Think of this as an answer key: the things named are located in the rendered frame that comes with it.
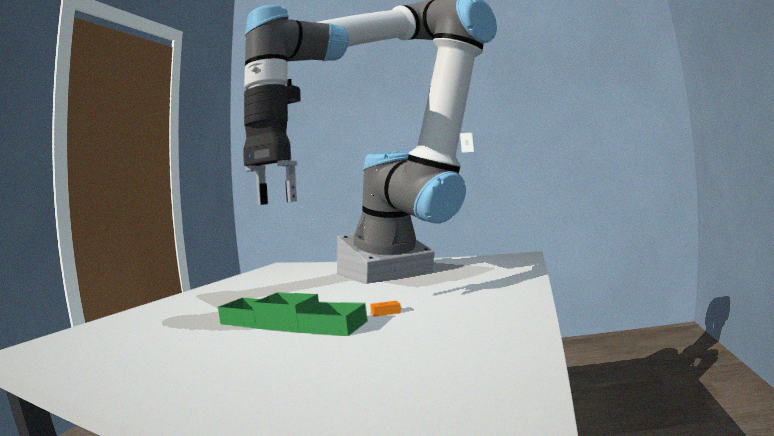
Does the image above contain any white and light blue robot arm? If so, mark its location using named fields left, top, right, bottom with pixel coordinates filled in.
left=245, top=0, right=497, bottom=255

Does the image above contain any green rack of bins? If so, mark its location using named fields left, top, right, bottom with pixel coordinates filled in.
left=218, top=292, right=367, bottom=336

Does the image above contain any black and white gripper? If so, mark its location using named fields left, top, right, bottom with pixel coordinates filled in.
left=243, top=58, right=301, bottom=205

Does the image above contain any small orange block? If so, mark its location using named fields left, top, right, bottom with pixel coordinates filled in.
left=370, top=301, right=402, bottom=317

